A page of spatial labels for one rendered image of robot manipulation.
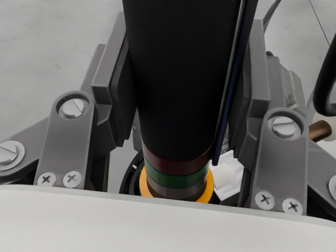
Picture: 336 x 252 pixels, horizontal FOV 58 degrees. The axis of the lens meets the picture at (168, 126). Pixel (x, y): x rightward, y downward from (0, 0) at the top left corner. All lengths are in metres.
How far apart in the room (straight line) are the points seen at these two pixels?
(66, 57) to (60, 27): 0.40
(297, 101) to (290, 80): 0.06
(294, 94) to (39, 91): 1.97
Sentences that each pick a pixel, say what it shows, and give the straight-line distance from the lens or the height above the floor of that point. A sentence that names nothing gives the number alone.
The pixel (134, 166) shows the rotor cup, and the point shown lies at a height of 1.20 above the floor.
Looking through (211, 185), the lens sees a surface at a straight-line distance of 0.18.
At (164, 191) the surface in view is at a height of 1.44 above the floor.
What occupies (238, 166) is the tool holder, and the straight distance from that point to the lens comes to 0.22.
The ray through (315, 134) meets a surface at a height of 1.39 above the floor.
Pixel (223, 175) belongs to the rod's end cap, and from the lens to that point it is 0.21.
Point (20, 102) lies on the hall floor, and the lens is 2.35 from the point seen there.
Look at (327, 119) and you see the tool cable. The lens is 0.26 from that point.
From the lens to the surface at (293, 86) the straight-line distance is 0.65.
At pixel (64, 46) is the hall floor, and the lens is 2.68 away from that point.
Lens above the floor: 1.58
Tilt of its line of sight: 53 degrees down
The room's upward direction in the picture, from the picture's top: 1 degrees counter-clockwise
